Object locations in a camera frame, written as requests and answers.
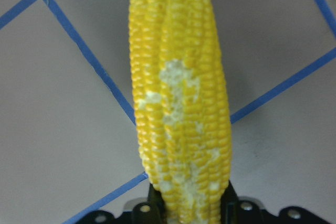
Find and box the yellow corn cob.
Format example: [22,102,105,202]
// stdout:
[129,0,232,223]

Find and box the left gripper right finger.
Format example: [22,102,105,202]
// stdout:
[220,181,238,224]

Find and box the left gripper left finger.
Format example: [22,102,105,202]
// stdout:
[147,184,167,223]

